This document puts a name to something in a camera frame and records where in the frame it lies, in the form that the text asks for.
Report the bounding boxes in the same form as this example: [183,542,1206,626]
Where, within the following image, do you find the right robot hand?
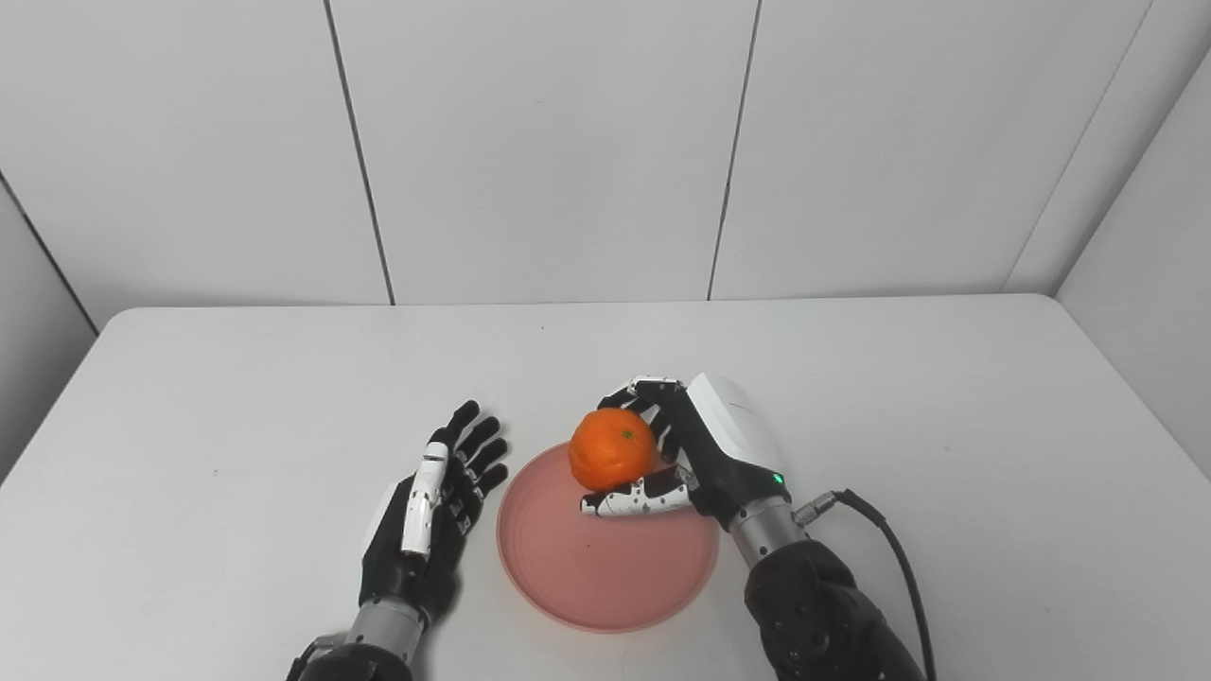
[580,373,790,532]

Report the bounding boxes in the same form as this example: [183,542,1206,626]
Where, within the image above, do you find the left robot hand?
[359,400,510,627]

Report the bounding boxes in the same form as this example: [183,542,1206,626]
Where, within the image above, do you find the orange fruit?
[568,408,658,493]

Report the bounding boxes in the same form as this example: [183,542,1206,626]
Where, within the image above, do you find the pink plate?
[496,441,721,634]

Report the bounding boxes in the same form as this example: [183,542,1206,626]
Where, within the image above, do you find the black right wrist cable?
[793,488,939,681]

